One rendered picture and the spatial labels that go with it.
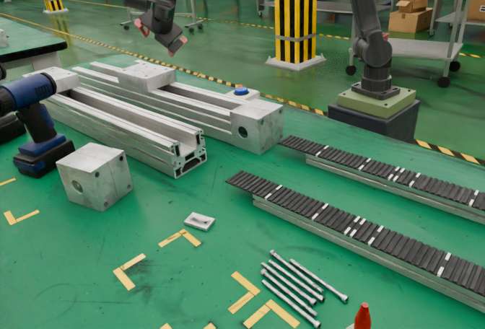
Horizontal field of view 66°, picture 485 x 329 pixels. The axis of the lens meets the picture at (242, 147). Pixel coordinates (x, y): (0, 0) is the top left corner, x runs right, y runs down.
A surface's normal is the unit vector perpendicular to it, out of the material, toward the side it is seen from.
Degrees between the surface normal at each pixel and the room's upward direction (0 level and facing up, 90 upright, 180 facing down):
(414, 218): 0
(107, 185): 90
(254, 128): 90
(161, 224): 0
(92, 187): 90
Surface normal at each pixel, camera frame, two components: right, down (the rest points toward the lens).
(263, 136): 0.75, 0.27
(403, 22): -0.70, 0.38
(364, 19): -0.03, 0.38
